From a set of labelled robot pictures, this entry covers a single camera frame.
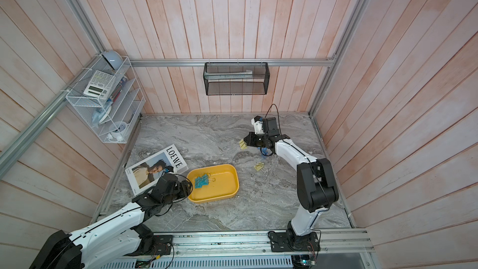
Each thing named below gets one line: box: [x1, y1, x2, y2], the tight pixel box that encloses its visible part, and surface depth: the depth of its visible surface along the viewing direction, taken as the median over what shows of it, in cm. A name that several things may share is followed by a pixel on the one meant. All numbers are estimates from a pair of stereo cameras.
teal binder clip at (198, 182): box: [194, 176, 203, 189], surface depth 90 cm
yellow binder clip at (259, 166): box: [253, 161, 265, 172], surface depth 97 cm
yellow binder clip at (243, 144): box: [239, 138, 248, 150], surface depth 94 cm
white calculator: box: [82, 69, 116, 100], surface depth 77 cm
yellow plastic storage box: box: [187, 163, 240, 204], surface depth 91 cm
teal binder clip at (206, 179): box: [201, 173, 216, 186], surface depth 92 cm
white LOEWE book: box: [124, 143, 189, 197], surface depth 94 cm
